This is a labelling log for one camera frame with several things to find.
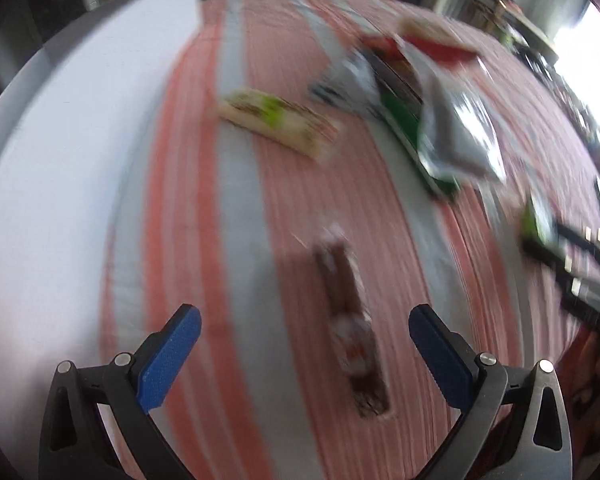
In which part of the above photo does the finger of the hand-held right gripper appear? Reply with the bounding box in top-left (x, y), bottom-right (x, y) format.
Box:
top-left (521, 237), bottom-right (600, 332)
top-left (554, 221), bottom-right (600, 277)

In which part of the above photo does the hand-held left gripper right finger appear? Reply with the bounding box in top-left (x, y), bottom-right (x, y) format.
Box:
top-left (409, 304), bottom-right (573, 480)

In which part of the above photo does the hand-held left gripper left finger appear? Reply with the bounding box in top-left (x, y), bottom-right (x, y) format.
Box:
top-left (39, 304), bottom-right (202, 480)

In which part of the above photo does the small green snack packet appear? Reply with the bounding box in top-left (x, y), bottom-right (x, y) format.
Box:
top-left (522, 194), bottom-right (553, 243)

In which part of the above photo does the dark brown snack bar packet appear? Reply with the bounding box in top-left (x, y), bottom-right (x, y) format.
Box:
top-left (314, 224), bottom-right (392, 418)

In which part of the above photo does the white snack bag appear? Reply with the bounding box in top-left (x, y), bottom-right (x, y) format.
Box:
top-left (309, 50), bottom-right (383, 117)

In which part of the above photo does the silver snack bag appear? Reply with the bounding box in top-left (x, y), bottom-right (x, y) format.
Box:
top-left (414, 55), bottom-right (507, 183)

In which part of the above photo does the striped orange grey cloth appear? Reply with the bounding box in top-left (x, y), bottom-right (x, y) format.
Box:
top-left (97, 0), bottom-right (600, 480)

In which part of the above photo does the red snack packet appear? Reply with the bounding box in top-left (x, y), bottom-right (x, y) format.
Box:
top-left (397, 16), bottom-right (481, 62)

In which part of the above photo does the beige sandwich packet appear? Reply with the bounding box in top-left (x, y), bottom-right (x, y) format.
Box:
top-left (217, 87), bottom-right (342, 162)

